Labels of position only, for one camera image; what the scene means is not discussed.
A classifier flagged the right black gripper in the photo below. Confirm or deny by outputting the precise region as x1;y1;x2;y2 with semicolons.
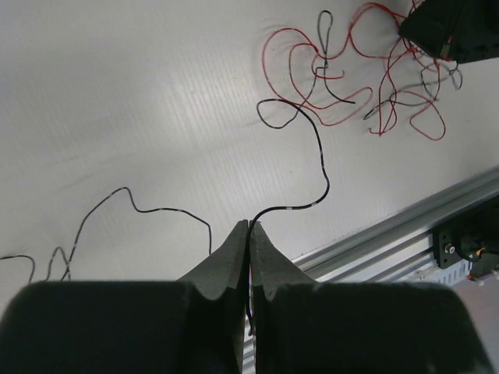
398;0;498;64

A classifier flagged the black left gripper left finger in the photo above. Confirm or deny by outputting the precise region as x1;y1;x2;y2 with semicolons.
1;221;249;373

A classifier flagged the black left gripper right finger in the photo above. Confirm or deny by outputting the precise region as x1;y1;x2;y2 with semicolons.
249;222;487;373

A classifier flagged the red black cable bundle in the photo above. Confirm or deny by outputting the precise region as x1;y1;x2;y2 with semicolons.
261;2;464;141

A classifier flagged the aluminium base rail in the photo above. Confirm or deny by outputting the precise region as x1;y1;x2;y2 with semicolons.
293;167;498;281

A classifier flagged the white slotted cable duct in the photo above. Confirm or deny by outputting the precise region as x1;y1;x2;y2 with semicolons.
432;260;472;287

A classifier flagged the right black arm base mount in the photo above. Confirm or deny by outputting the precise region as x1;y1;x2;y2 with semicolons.
432;197;498;278

